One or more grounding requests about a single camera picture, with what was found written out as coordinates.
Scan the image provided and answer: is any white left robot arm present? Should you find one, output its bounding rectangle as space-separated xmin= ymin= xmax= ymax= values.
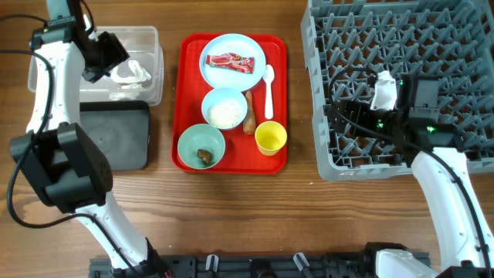
xmin=10 ymin=1 xmax=171 ymax=277

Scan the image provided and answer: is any black plastic tray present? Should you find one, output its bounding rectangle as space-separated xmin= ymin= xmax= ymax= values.
xmin=80 ymin=100 xmax=151 ymax=171

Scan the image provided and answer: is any grey dishwasher rack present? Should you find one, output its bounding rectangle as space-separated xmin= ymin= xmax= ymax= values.
xmin=300 ymin=1 xmax=493 ymax=181

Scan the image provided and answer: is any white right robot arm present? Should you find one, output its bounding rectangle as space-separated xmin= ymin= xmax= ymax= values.
xmin=327 ymin=71 xmax=493 ymax=277

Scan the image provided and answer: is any light blue rice bowl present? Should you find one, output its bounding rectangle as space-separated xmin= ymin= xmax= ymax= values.
xmin=201 ymin=87 xmax=248 ymax=131

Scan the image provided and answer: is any yellow plastic cup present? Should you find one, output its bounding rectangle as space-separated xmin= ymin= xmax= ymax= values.
xmin=255 ymin=121 xmax=288 ymax=156

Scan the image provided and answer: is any white plastic spoon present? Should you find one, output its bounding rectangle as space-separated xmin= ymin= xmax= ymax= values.
xmin=262 ymin=64 xmax=275 ymax=120

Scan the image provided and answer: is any white tissue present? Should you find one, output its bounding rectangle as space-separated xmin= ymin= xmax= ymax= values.
xmin=110 ymin=59 xmax=151 ymax=89

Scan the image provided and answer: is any red serving tray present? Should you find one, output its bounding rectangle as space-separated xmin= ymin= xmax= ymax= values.
xmin=171 ymin=33 xmax=288 ymax=175

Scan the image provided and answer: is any carrot piece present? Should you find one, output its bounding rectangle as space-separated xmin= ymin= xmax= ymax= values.
xmin=243 ymin=90 xmax=256 ymax=135

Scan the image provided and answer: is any cooked white rice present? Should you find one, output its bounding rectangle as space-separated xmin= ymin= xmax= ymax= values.
xmin=207 ymin=102 xmax=243 ymax=130

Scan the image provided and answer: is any red snack wrapper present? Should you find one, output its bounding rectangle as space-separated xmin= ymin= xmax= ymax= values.
xmin=206 ymin=53 xmax=255 ymax=74

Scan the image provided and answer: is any brown food scrap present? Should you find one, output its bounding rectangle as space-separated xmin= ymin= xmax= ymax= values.
xmin=197 ymin=149 xmax=212 ymax=165

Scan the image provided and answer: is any clear plastic bin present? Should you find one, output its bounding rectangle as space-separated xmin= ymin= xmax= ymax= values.
xmin=27 ymin=25 xmax=164 ymax=108

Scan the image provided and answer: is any mint green bowl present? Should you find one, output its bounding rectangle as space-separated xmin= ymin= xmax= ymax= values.
xmin=178 ymin=124 xmax=226 ymax=170

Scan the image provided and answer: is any light blue plate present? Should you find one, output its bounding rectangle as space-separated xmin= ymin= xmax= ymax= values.
xmin=199 ymin=34 xmax=266 ymax=91

